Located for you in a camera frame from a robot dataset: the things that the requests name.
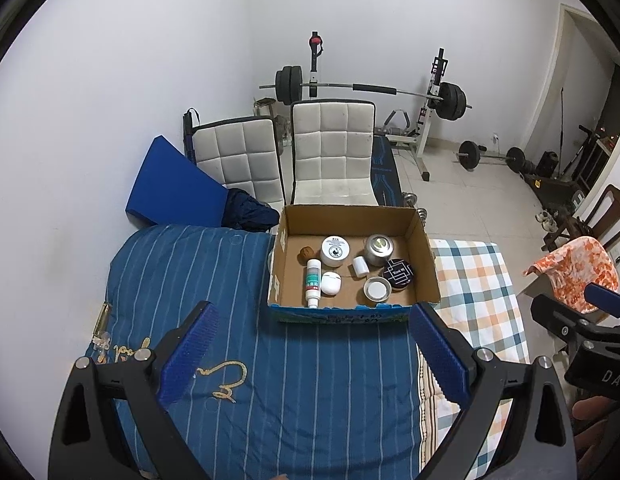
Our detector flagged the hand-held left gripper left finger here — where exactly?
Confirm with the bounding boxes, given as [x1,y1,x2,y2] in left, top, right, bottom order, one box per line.
[55,301,221,480]

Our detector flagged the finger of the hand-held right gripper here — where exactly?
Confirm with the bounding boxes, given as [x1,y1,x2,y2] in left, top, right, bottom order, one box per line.
[530,294,620,357]
[587,282,620,320]

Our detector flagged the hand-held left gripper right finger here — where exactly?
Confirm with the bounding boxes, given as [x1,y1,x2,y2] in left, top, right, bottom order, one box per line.
[409,302,577,480]

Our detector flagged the black patterned round tin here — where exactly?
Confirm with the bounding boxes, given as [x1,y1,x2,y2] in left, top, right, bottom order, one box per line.
[381,258,417,292]

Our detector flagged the cardboard box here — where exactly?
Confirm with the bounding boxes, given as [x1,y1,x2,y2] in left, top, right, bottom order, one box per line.
[267,203,442,325]

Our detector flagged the white tube with green label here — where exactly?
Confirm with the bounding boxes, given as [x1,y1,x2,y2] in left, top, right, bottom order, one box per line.
[305,258,323,309]

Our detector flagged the person's right hand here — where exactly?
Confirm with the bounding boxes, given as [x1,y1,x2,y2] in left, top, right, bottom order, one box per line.
[570,395,620,463]

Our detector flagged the orange floral cloth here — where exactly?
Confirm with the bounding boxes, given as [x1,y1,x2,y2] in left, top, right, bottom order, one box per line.
[522,236,620,323]

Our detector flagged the plaid blanket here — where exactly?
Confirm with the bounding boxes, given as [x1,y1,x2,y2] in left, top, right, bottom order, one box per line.
[417,239,531,480]

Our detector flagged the clear plastic piece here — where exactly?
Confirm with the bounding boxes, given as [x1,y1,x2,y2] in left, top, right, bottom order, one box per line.
[92,332,113,363]

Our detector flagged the wooden chair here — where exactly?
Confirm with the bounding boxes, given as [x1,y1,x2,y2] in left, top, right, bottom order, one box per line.
[542,184,620,261]

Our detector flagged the gold tube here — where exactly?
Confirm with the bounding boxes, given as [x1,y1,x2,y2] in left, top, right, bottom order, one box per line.
[94,302,112,342]

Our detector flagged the blue striped blanket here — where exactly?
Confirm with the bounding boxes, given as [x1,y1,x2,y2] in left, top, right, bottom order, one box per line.
[82,224,426,480]

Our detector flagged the silver round tin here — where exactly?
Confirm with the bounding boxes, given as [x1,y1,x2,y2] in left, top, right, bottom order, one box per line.
[364,233,396,266]

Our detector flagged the black exercise machine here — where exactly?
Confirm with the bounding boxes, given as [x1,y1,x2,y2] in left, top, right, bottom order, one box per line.
[522,150,588,211]

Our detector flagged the white labelled jar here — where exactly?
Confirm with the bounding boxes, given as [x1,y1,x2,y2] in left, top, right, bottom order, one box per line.
[321,235,351,268]

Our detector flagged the black scooter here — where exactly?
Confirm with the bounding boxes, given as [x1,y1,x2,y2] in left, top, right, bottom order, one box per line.
[560,127,603,186]

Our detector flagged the dark blue cloth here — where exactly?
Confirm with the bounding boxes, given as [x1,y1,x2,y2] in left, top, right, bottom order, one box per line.
[222,187,281,235]

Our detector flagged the chrome dumbbells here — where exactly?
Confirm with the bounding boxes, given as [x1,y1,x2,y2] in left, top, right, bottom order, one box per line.
[402,191,431,221]

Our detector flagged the blue foam mat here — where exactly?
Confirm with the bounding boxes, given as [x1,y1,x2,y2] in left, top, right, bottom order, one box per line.
[126,134,231,228]

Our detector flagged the short barbell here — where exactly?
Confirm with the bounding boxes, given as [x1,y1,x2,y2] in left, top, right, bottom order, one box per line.
[457,140,526,172]

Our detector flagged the blue bench pad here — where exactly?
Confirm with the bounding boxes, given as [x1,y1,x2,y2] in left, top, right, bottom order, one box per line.
[371,135,406,207]

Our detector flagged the white quilted chair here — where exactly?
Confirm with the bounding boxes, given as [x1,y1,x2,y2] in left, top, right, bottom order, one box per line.
[192,116,285,211]
[289,100,378,207]

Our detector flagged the white weight rack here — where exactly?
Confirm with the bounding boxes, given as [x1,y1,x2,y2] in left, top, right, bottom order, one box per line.
[302,31,448,182]

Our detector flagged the black pole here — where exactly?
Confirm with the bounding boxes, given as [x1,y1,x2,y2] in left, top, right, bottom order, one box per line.
[182,108,198,163]

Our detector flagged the barbell with black plates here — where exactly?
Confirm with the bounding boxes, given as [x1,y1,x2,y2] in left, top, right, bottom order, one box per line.
[260,66,473,122]

